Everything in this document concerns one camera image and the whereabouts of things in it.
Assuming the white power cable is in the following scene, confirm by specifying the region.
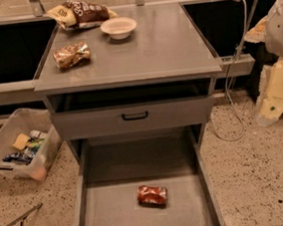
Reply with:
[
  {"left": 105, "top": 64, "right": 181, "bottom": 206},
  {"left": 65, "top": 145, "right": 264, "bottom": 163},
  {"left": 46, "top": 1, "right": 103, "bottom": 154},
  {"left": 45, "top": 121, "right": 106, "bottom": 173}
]
[{"left": 198, "top": 0, "right": 262, "bottom": 144}]

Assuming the white bowl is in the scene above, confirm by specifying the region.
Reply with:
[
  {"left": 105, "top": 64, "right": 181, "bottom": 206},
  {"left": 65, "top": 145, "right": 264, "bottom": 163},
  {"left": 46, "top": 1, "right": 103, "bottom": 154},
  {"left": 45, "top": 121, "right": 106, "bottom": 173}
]
[{"left": 101, "top": 17, "right": 137, "bottom": 40}]

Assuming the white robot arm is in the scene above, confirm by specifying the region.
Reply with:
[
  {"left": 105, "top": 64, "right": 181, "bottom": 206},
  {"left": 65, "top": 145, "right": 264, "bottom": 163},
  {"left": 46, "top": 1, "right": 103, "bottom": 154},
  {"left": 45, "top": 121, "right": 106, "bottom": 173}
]
[{"left": 245, "top": 0, "right": 283, "bottom": 126}]

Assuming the metal grabber tool on floor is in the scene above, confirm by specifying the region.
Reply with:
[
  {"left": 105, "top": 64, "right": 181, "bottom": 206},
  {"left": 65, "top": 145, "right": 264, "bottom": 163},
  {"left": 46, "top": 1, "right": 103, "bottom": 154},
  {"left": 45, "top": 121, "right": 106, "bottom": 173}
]
[{"left": 5, "top": 203, "right": 43, "bottom": 226}]

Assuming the clear plastic bin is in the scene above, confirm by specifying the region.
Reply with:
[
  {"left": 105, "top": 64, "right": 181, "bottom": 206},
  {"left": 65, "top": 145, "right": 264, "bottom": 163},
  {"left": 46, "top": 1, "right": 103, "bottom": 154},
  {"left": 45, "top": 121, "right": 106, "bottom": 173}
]
[{"left": 0, "top": 108, "right": 61, "bottom": 181}]

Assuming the brown chip bag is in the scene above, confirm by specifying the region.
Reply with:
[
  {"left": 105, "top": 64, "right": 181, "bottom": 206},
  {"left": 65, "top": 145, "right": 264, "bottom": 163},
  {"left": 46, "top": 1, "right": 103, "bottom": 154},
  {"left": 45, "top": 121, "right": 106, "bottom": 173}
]
[{"left": 47, "top": 0, "right": 119, "bottom": 30}]

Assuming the grey drawer cabinet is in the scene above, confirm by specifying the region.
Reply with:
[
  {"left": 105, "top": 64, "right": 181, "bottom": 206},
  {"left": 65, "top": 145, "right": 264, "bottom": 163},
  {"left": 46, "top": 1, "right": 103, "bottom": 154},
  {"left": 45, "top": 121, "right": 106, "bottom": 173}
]
[{"left": 26, "top": 0, "right": 239, "bottom": 226}]

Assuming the closed grey top drawer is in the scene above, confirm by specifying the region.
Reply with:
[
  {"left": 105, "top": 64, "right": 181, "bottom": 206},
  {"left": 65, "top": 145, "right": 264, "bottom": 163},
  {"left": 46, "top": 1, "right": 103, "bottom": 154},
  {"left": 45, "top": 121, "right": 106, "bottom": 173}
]
[{"left": 51, "top": 97, "right": 213, "bottom": 140}]

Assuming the crushed gold can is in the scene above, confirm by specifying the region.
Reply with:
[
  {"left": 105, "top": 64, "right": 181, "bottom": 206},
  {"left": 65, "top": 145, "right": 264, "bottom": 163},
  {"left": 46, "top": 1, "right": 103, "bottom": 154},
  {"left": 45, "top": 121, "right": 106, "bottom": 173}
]
[{"left": 53, "top": 42, "right": 91, "bottom": 70}]

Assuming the open grey middle drawer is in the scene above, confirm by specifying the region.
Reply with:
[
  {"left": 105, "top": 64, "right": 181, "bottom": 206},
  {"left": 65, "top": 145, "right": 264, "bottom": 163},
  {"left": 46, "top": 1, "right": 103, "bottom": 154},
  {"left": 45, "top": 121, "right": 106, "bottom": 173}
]
[{"left": 74, "top": 127, "right": 226, "bottom": 226}]

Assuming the small can in bin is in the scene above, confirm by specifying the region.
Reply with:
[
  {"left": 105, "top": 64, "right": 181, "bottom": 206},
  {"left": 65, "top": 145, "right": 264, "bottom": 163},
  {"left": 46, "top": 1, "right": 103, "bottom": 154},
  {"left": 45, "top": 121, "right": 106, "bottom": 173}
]
[{"left": 29, "top": 130, "right": 47, "bottom": 139}]

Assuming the crushed red coke can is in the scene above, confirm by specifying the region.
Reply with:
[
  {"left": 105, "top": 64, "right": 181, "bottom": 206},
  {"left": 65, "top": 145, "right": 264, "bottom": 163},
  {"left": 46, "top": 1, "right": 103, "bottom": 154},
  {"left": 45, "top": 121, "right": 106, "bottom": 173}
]
[{"left": 138, "top": 185, "right": 167, "bottom": 205}]

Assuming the yellow sponge in bin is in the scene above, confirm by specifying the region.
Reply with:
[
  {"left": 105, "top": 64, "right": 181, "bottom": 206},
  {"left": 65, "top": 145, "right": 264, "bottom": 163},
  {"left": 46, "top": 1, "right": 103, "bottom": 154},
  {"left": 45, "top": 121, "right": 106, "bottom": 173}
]
[{"left": 12, "top": 133, "right": 30, "bottom": 150}]

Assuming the blue snack bag in bin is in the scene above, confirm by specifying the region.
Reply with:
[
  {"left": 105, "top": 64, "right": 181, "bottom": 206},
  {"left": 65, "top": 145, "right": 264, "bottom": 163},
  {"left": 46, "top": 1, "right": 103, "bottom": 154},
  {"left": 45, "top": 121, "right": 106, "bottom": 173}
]
[{"left": 3, "top": 147, "right": 38, "bottom": 165}]

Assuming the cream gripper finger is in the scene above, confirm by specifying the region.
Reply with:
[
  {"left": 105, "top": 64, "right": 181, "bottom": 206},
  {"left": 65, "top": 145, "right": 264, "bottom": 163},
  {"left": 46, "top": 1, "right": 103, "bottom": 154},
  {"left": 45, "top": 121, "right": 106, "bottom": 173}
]
[
  {"left": 256, "top": 57, "right": 283, "bottom": 127},
  {"left": 244, "top": 16, "right": 268, "bottom": 43}
]

